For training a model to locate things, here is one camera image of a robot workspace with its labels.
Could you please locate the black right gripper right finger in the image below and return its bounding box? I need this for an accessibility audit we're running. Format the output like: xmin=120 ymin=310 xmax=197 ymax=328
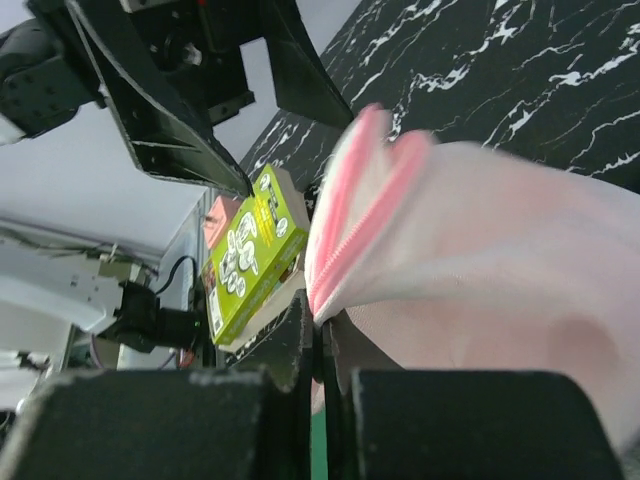
xmin=319 ymin=319 xmax=623 ymax=479

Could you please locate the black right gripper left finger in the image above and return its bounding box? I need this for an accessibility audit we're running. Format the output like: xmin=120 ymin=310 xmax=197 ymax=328
xmin=1 ymin=291 xmax=313 ymax=479

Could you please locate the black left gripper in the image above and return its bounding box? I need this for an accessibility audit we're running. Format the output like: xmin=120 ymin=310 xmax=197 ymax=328
xmin=1 ymin=0 xmax=354 ymax=196

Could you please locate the white mesh laundry bag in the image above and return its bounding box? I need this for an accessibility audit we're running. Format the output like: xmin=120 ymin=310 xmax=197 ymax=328
xmin=304 ymin=105 xmax=639 ymax=451

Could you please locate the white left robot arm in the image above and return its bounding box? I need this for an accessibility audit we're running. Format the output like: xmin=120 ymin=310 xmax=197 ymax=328
xmin=1 ymin=1 xmax=353 ymax=354

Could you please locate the pink small box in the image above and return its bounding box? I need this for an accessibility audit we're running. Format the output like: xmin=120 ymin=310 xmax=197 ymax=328
xmin=202 ymin=196 xmax=241 ymax=250

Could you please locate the lime green book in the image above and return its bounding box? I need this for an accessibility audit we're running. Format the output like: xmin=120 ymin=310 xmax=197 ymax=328
xmin=200 ymin=163 xmax=309 ymax=346

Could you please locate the black marble pattern mat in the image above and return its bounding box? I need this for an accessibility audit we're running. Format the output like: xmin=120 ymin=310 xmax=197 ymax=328
xmin=224 ymin=0 xmax=640 ymax=371

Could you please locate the green ring binder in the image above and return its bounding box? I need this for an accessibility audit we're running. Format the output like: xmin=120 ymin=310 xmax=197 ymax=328
xmin=310 ymin=411 xmax=328 ymax=480

